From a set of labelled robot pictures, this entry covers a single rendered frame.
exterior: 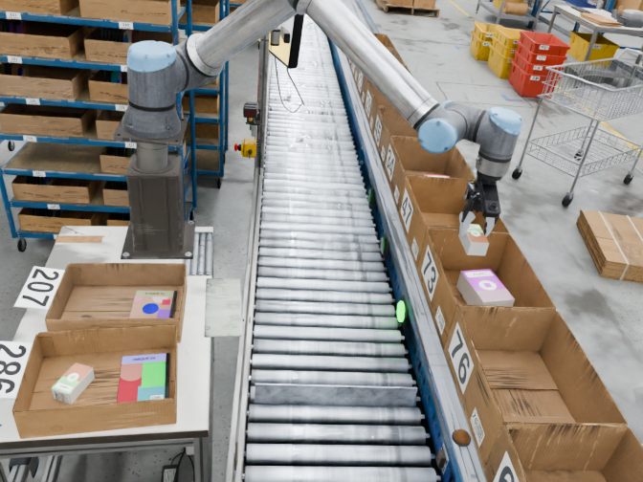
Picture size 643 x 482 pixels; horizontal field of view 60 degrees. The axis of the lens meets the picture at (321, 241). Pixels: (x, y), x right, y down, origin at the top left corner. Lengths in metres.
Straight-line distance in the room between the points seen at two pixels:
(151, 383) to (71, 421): 0.23
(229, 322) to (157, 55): 0.87
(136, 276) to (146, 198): 0.28
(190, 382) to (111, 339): 0.27
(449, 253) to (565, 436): 0.79
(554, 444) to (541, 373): 0.34
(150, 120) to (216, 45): 0.32
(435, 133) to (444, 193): 0.88
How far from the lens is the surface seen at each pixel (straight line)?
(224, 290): 1.99
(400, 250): 2.04
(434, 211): 2.32
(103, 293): 2.01
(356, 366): 1.77
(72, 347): 1.79
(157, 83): 1.90
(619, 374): 3.33
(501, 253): 2.02
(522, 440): 1.39
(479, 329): 1.66
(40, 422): 1.60
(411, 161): 2.63
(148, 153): 2.02
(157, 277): 1.99
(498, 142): 1.55
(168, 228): 2.12
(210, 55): 1.95
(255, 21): 1.81
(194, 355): 1.76
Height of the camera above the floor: 2.00
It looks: 33 degrees down
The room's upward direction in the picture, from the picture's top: 7 degrees clockwise
